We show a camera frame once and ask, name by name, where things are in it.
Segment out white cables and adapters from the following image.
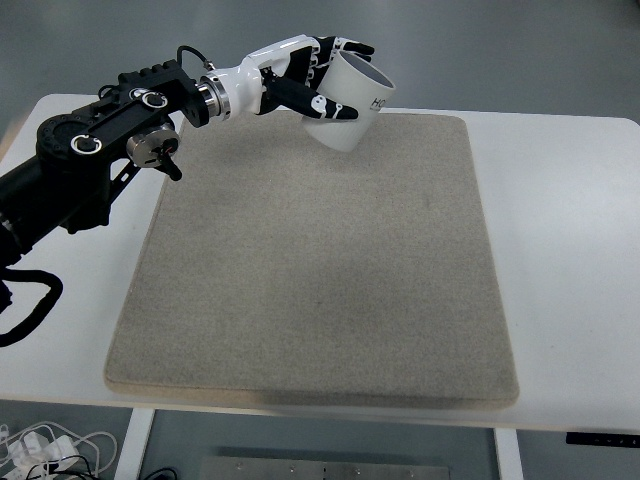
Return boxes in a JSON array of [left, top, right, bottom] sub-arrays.
[[0, 422, 119, 480]]

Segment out black table control panel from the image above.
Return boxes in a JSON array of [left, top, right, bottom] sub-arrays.
[[565, 432, 640, 448]]

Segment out black sleeved cable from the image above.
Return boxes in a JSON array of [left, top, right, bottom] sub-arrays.
[[0, 268, 64, 348]]

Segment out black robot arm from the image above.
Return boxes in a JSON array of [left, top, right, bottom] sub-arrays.
[[1, 35, 375, 267]]

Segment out grey metal base plate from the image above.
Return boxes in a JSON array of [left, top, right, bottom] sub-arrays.
[[199, 456, 450, 480]]

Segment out white ribbed cup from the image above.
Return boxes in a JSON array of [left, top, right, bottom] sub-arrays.
[[301, 51, 396, 152]]

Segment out grey felt mat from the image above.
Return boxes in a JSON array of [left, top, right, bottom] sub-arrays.
[[104, 111, 519, 410]]

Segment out white table leg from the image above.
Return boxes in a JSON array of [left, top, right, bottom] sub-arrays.
[[114, 408, 155, 480]]

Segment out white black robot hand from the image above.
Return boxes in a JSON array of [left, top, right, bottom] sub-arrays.
[[215, 35, 374, 121]]

